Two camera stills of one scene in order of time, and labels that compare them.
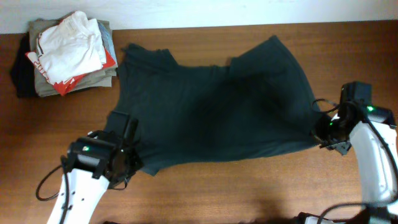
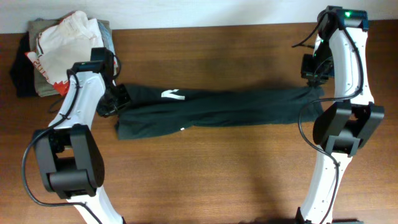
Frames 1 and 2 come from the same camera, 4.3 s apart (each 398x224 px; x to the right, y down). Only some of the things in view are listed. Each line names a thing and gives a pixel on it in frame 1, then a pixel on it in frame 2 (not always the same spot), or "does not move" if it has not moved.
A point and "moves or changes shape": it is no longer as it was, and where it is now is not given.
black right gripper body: [331, 135] → [321, 66]
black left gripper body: [136, 163] → [114, 98]
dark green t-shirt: [175, 111] moves or changes shape
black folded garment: [23, 71] does not move
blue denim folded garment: [107, 40] does not move
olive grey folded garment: [44, 87] does not move
